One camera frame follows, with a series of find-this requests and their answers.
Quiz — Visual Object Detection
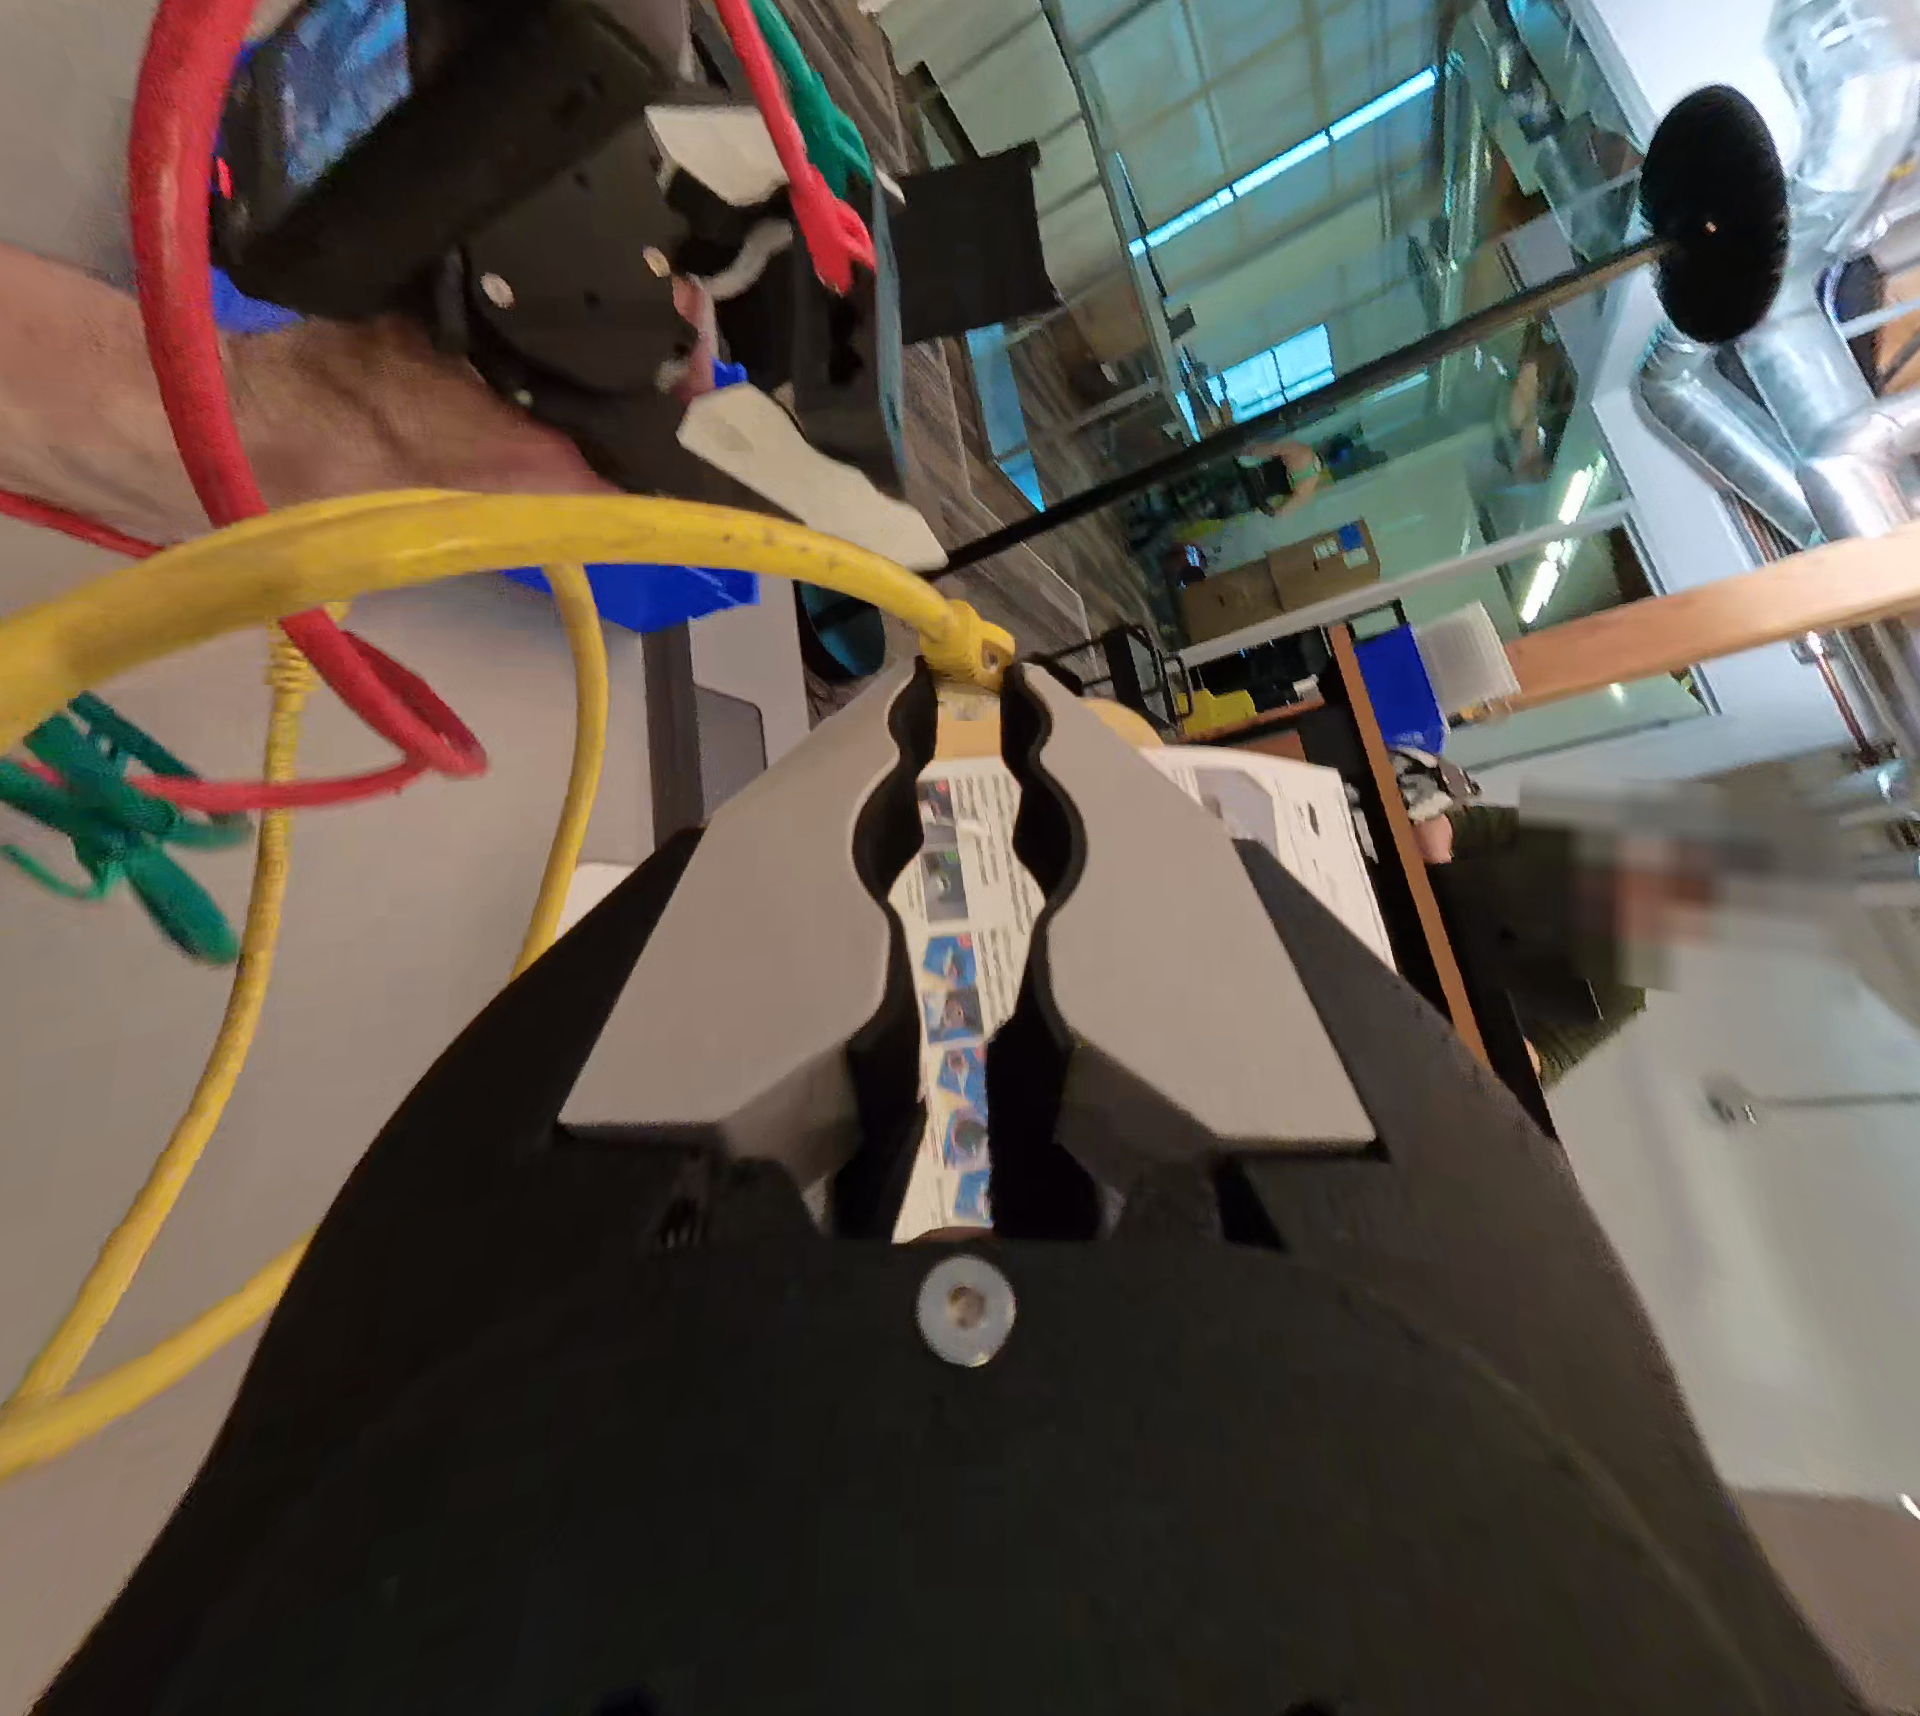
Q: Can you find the green ethernet cable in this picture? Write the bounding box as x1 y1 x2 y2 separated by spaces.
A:
0 0 879 968

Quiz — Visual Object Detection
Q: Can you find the silver ventilation duct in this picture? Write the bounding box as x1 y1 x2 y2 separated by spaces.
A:
1633 328 1920 607

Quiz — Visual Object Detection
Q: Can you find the person's left hand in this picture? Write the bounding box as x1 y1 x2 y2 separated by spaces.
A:
270 311 623 510

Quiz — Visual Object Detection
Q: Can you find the blue plastic bin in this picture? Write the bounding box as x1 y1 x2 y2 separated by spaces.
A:
209 268 760 634

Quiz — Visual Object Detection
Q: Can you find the black office chair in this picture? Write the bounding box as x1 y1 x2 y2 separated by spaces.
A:
884 143 1059 346

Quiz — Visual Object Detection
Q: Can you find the wooden support post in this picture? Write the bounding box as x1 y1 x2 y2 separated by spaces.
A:
1499 527 1920 714

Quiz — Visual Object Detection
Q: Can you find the black pole stand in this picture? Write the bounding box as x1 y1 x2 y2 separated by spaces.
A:
794 83 1790 684

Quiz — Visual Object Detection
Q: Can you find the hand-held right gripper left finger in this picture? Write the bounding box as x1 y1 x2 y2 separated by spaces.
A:
553 660 940 1177

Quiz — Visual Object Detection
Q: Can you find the yellow ethernet cable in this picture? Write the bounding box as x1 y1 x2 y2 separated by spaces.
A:
0 491 1019 1478

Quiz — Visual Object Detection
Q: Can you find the small blue storage box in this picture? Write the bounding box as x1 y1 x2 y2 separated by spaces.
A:
1356 628 1449 758

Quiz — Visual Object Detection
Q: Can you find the red ethernet cable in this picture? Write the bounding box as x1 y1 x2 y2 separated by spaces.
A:
0 0 879 817

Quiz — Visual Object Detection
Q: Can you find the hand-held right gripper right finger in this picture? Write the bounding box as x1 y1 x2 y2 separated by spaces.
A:
990 662 1381 1199

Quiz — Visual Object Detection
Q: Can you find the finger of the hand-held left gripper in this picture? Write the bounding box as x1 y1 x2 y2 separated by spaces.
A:
674 384 949 574
644 96 797 206

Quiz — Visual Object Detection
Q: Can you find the cardboard box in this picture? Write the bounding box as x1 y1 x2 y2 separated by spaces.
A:
1266 521 1381 616
1176 567 1278 645

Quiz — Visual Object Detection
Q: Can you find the printed instruction sheet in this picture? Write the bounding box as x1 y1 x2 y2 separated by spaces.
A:
892 739 1399 1246

